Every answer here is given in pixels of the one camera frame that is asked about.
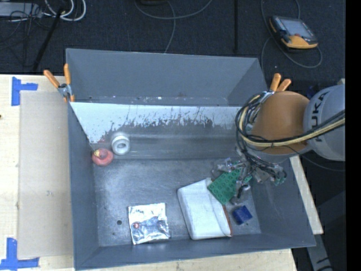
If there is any silver foil packet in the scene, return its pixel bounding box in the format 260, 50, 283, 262
127, 202, 172, 246

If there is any white plastic box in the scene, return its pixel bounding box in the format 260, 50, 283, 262
177, 177, 233, 241

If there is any white ring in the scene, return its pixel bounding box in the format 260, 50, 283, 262
111, 132, 131, 156

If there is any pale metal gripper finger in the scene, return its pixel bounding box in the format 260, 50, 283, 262
212, 167, 244, 181
218, 158, 246, 171

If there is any brown cardboard board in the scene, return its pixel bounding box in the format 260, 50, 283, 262
16, 90, 74, 261

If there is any dark green flat block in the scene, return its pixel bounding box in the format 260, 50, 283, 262
206, 167, 252, 206

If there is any grey metal bin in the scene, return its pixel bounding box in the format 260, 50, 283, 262
65, 48, 317, 270

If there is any red toy duck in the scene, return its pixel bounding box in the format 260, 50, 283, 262
91, 147, 115, 167

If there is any small blue block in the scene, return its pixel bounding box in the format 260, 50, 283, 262
232, 204, 253, 226

